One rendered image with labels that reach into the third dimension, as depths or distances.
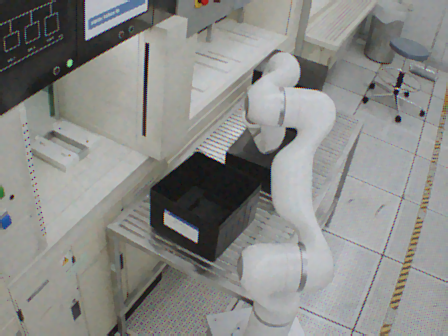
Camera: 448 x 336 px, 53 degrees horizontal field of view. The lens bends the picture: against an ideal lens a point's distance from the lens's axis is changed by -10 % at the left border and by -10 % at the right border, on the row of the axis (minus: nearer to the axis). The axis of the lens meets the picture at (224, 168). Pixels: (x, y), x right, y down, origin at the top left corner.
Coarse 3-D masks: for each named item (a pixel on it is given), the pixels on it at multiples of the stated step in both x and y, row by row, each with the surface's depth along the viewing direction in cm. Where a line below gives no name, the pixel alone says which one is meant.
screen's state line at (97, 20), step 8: (136, 0) 135; (144, 0) 139; (112, 8) 127; (120, 8) 130; (128, 8) 134; (96, 16) 122; (104, 16) 125; (112, 16) 128; (88, 24) 121; (96, 24) 124
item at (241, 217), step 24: (192, 168) 182; (216, 168) 178; (168, 192) 173; (192, 192) 186; (216, 192) 184; (240, 192) 177; (168, 216) 162; (192, 216) 155; (216, 216) 178; (240, 216) 164; (192, 240) 161; (216, 240) 155
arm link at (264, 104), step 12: (276, 60) 126; (288, 60) 125; (264, 72) 134; (276, 72) 121; (288, 72) 123; (264, 84) 117; (276, 84) 122; (288, 84) 125; (252, 96) 116; (264, 96) 115; (276, 96) 115; (252, 108) 116; (264, 108) 115; (276, 108) 115; (252, 120) 119; (264, 120) 117; (276, 120) 117
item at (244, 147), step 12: (288, 132) 208; (240, 144) 197; (252, 144) 198; (288, 144) 201; (228, 156) 193; (240, 156) 191; (252, 156) 192; (264, 156) 193; (240, 168) 193; (252, 168) 191; (264, 168) 188; (264, 180) 191
